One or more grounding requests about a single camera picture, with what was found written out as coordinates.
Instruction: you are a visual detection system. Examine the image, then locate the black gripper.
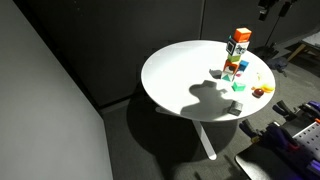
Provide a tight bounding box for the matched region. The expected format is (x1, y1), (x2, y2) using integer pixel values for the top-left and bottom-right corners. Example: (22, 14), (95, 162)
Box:
(257, 0), (272, 22)

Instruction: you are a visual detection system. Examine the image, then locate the orange plastic block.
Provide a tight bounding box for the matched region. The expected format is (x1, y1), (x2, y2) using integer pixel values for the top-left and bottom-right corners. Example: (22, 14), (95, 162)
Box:
(232, 27), (253, 43)

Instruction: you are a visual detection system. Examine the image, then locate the black white plush cube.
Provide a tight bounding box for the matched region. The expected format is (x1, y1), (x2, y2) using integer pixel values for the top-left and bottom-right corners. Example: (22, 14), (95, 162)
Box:
(225, 35), (250, 57)

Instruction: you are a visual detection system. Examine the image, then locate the green plush cube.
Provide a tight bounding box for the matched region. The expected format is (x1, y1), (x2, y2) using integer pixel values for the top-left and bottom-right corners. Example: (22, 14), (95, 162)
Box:
(227, 53), (242, 64)

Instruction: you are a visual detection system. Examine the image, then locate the plush cube with teal triangle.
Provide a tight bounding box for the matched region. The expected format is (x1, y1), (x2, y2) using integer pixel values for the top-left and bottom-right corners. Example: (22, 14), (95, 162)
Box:
(220, 69), (236, 83)

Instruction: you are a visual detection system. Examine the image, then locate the green plastic block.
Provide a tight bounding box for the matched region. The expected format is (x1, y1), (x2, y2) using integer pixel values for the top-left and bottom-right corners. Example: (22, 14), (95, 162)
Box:
(232, 81), (247, 93)

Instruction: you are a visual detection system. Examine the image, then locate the grey plastic block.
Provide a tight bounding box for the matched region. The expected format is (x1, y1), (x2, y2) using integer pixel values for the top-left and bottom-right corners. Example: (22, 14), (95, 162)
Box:
(228, 100), (244, 117)

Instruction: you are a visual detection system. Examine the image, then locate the black cart top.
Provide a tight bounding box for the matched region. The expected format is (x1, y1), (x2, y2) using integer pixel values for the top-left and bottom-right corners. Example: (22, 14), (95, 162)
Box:
(234, 143), (320, 180)

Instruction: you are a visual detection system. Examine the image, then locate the black tripod stand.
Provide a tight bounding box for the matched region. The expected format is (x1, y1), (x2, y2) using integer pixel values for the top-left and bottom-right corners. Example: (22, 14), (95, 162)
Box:
(254, 14), (283, 58)

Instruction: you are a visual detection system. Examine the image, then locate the dark fabric bag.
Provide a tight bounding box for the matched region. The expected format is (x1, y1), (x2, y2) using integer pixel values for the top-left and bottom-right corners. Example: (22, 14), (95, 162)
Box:
(264, 56), (289, 76)

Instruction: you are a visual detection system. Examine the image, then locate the blue cube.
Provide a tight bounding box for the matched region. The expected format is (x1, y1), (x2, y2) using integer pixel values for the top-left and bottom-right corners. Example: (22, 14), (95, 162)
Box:
(238, 59), (250, 72)

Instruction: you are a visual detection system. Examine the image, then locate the yellow toy lemon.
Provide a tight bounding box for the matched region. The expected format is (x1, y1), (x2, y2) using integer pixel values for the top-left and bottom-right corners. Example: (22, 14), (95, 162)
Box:
(261, 83), (276, 94)

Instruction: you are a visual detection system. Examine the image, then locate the dark red toy plum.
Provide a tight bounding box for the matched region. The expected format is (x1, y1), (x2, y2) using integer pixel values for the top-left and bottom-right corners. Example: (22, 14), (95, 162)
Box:
(252, 87), (265, 99)

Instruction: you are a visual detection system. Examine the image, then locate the black spring clamp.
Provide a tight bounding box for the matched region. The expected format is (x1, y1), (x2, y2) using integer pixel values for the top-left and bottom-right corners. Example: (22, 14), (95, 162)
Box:
(272, 99), (298, 122)
(239, 118), (264, 144)

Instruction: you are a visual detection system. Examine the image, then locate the purple spring clamp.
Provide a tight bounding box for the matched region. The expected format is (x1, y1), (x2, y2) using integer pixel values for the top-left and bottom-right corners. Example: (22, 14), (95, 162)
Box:
(261, 120), (301, 153)
(308, 158), (320, 178)
(299, 100), (320, 123)

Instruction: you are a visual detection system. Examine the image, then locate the perforated metal plate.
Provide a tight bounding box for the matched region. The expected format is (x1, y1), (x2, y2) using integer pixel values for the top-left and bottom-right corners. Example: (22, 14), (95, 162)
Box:
(293, 121), (320, 154)

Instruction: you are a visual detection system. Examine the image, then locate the wooden furniture frame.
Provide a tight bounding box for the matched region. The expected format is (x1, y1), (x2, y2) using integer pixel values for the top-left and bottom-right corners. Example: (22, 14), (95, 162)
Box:
(286, 31), (320, 63)

